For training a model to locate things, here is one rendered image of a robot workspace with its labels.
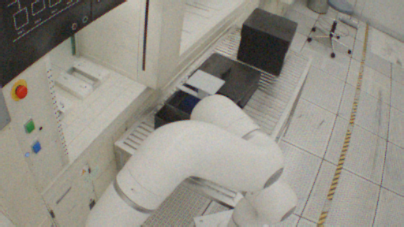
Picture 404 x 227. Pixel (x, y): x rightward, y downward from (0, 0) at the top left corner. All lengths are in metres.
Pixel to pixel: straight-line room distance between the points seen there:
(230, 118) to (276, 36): 1.34
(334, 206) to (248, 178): 2.00
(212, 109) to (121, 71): 1.11
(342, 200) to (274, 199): 1.70
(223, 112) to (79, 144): 0.89
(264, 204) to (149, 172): 0.51
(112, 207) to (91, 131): 0.93
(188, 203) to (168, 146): 1.78
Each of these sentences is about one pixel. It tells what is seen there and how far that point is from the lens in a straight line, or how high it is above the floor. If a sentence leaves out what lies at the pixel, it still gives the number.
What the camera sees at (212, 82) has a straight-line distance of 1.42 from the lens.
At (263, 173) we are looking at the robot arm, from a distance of 0.63.
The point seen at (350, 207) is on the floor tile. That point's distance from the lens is 2.67.
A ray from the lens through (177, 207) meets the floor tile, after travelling 2.30.
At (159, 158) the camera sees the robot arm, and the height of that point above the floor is 1.54.
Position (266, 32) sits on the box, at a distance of 1.99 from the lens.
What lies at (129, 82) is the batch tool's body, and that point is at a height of 0.87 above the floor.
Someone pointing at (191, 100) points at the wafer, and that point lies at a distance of 1.52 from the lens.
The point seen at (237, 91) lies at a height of 0.86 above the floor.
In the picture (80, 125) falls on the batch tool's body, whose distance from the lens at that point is 1.55.
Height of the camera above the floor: 1.97
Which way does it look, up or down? 44 degrees down
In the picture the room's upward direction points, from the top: 10 degrees clockwise
